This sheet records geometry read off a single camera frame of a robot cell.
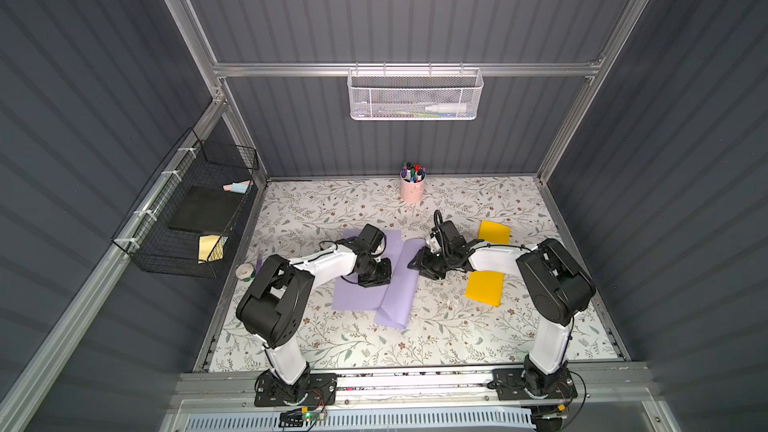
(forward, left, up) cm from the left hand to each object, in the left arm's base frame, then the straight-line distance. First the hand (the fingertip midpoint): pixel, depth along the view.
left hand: (395, 284), depth 89 cm
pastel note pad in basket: (+18, +42, +24) cm, 52 cm away
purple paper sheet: (-4, +1, -1) cm, 5 cm away
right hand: (+4, -5, -1) cm, 7 cm away
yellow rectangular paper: (0, -28, -2) cm, 28 cm away
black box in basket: (+8, +47, +26) cm, 55 cm away
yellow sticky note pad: (-6, +38, +31) cm, 50 cm away
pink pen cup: (+34, -7, +4) cm, 35 cm away
